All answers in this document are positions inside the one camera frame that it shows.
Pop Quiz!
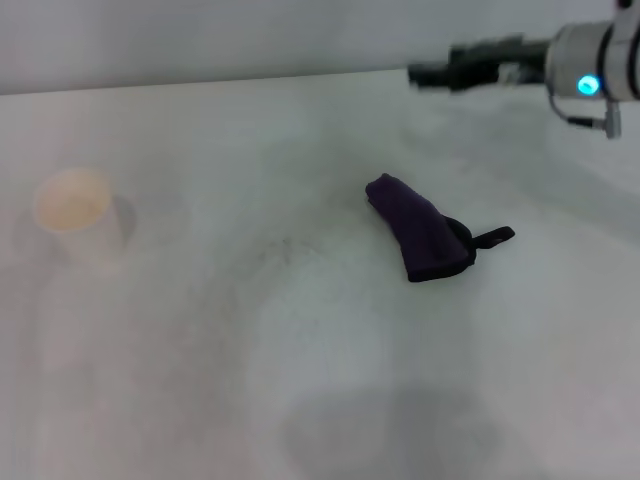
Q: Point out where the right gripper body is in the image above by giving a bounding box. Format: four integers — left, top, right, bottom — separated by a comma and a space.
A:
448, 33, 552, 94

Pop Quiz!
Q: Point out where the purple rag with black trim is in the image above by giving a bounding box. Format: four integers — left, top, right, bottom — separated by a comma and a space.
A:
364, 172, 516, 284

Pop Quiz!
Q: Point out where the white paper cup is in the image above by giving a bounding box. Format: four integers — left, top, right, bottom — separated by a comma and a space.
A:
32, 167, 132, 276

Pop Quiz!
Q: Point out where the cable with clear connector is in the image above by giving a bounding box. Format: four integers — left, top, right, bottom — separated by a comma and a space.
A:
548, 92, 624, 141

